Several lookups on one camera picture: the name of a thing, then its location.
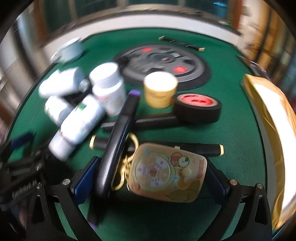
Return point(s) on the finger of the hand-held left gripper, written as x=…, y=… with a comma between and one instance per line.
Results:
x=22, y=140
x=25, y=162

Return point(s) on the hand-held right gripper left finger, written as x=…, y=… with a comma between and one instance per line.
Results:
x=84, y=180

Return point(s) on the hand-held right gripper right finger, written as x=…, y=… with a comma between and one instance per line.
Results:
x=218, y=185

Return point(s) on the black marker with cream caps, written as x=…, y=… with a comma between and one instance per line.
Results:
x=203, y=148
x=182, y=42

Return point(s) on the small white round bottle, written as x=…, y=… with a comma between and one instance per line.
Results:
x=55, y=110

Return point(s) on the white bottle with green label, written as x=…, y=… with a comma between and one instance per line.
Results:
x=78, y=125

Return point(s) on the black marker with purple caps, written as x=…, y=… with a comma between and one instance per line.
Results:
x=118, y=134

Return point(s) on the yellow tray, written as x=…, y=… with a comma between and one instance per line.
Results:
x=272, y=129

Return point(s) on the plain black marker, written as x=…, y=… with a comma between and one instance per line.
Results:
x=157, y=121

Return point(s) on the white bottle with wide cap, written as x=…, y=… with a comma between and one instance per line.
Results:
x=108, y=92

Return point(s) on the white square bottle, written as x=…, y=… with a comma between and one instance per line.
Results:
x=60, y=81

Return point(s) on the white mug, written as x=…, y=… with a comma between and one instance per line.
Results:
x=69, y=52

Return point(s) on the yellow jar with cream lid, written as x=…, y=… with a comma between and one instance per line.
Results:
x=159, y=97

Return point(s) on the dark flat slab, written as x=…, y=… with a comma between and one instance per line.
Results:
x=261, y=69

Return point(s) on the grey wheel-shaped table console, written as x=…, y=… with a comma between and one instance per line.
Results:
x=138, y=69

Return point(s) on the yellow wooden door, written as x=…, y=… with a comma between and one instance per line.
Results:
x=252, y=27

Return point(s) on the small green object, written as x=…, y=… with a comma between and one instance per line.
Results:
x=227, y=23

